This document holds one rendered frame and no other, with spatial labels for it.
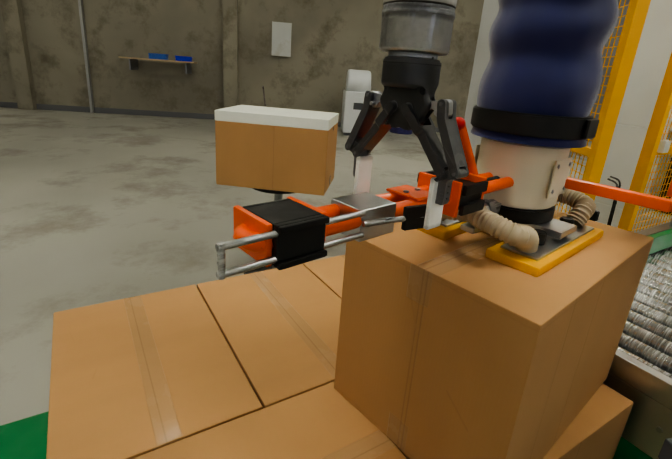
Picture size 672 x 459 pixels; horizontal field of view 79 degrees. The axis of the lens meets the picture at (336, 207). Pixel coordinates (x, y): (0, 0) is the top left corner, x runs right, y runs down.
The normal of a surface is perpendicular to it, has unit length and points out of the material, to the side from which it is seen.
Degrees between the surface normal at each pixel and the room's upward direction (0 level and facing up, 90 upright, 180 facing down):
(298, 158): 90
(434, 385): 90
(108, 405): 0
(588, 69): 75
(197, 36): 90
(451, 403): 90
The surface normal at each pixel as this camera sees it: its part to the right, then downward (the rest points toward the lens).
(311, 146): -0.13, 0.30
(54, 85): 0.12, 0.32
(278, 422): 0.07, -0.95
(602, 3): 0.23, -0.03
